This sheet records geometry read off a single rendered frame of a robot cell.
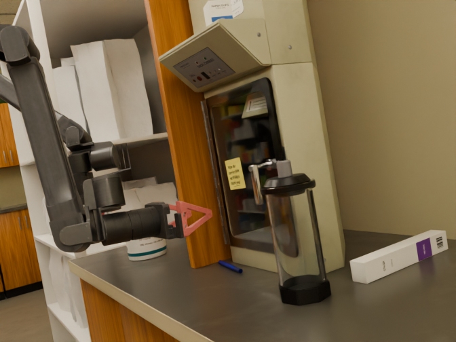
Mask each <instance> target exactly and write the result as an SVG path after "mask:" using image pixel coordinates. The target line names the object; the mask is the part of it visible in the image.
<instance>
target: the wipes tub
mask: <svg viewBox="0 0 456 342"><path fill-rule="evenodd" d="M126 247H127V251H128V257H129V259H130V260H131V261H143V260H148V259H153V258H156V257H160V256H162V255H164V254H165V253H167V246H166V239H162V238H158V237H147V238H143V239H139V240H130V241H129V242H126Z"/></svg>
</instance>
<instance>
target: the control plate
mask: <svg viewBox="0 0 456 342"><path fill-rule="evenodd" d="M203 57H206V58H207V60H204V58H203ZM195 61H197V62H199V64H196V63H195ZM173 67H174V68H175V69H176V70H177V71H178V72H179V73H180V74H181V75H183V76H184V77H185V78H186V79H188V80H189V81H190V82H191V83H192V84H193V85H194V86H195V87H196V88H200V87H203V86H205V85H208V84H209V83H212V82H214V81H217V80H220V79H222V78H224V77H227V76H229V75H232V74H234V73H235V71H234V70H233V69H231V68H230V67H229V66H228V65H227V64H226V63H225V62H223V61H222V60H221V59H220V58H219V57H218V56H217V55H216V54H215V53H214V52H213V51H212V50H211V49H210V48H209V47H206V48H205V49H203V50H201V51H199V52H198V53H196V54H194V55H192V56H190V57H188V58H187V59H185V60H183V61H182V62H180V63H178V64H176V65H174V66H173ZM219 67H221V68H222V70H219ZM214 69H216V70H217V72H214ZM209 71H211V72H212V74H209ZM202 72H205V74H207V75H208V76H209V77H210V79H206V78H205V77H204V76H203V75H202V74H201V73H202ZM197 76H199V77H201V78H202V80H201V81H200V80H198V79H197ZM193 79H194V80H196V82H194V81H193Z"/></svg>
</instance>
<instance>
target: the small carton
mask: <svg viewBox="0 0 456 342"><path fill-rule="evenodd" d="M203 10H204V17H205V21H206V26H208V25H210V24H212V23H213V22H215V21H216V20H218V19H233V13H232V8H231V1H230V0H213V1H208V2H207V3H206V4H205V6H204V8H203Z"/></svg>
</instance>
